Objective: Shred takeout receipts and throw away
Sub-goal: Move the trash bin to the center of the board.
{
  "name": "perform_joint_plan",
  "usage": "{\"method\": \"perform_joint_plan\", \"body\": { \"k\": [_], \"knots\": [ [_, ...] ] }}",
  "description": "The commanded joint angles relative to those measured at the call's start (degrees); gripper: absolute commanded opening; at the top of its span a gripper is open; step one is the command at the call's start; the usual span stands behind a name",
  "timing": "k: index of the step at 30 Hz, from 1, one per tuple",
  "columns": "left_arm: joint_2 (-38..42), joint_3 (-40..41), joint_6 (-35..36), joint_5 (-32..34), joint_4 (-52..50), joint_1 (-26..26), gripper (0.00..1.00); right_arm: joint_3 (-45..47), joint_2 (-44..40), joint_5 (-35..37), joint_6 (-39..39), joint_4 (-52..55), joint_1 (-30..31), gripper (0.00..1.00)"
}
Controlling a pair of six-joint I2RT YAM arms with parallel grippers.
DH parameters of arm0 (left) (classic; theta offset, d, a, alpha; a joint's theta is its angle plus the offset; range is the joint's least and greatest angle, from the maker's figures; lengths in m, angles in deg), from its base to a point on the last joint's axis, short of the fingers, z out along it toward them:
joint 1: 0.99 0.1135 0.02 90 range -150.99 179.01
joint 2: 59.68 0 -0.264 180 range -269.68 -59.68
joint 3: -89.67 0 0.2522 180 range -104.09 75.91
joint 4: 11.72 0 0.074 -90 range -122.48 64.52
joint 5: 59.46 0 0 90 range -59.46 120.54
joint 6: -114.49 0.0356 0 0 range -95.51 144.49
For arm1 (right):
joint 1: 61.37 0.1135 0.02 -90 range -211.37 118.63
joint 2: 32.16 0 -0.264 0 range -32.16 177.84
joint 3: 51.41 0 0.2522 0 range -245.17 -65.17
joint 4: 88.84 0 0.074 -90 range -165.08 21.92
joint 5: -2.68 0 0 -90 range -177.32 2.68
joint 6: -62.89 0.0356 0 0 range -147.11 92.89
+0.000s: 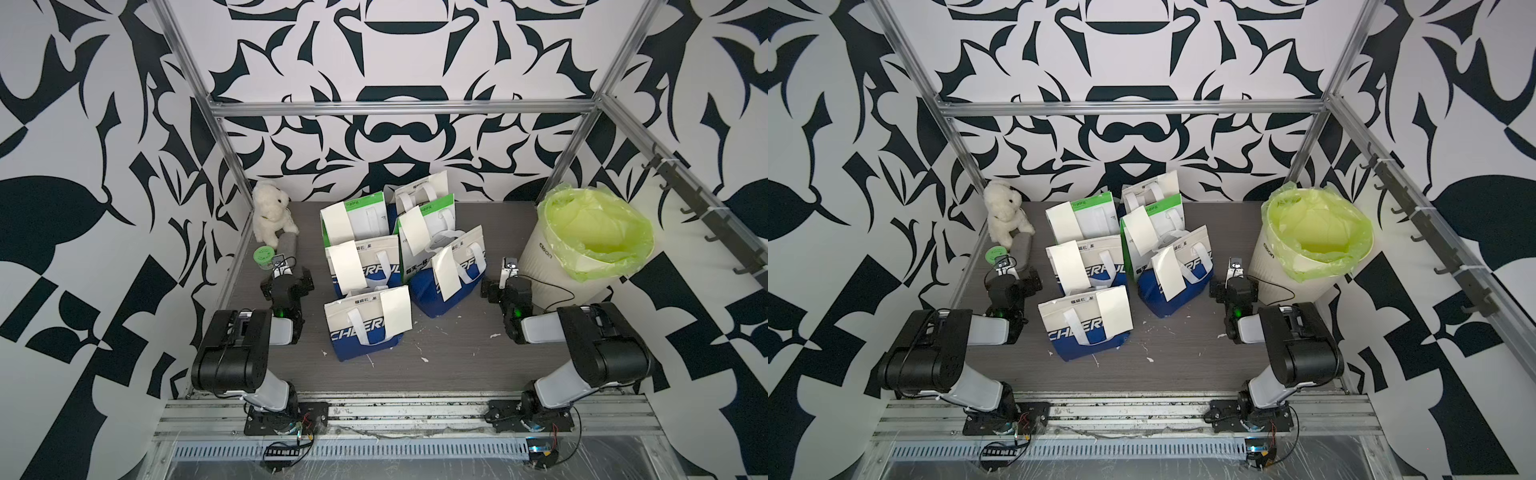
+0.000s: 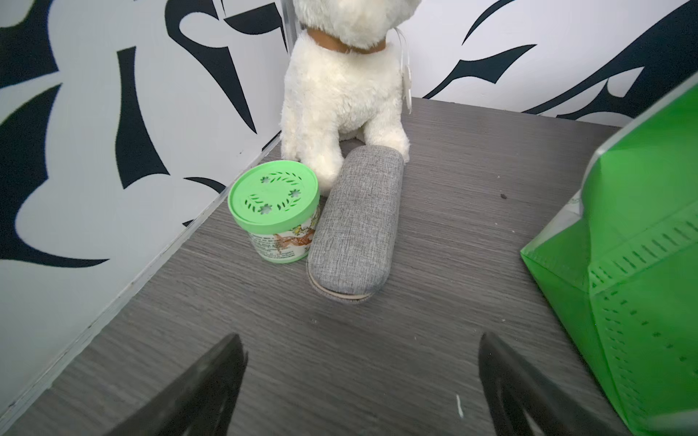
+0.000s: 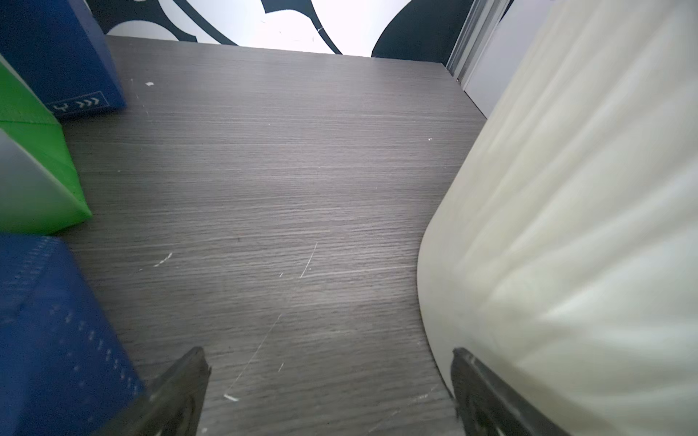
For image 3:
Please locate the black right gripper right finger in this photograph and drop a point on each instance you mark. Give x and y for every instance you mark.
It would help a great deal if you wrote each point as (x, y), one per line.
(487, 405)

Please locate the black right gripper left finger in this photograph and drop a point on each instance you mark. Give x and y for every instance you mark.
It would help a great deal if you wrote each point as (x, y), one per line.
(171, 405)

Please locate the blue white takeout bag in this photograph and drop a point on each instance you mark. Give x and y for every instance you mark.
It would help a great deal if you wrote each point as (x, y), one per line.
(61, 53)
(63, 369)

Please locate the green white right takeout bag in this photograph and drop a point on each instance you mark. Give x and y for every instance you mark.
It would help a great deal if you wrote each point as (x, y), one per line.
(40, 188)

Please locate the cream ribbed trash bin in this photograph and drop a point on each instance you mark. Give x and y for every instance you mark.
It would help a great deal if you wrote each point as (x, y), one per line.
(563, 257)

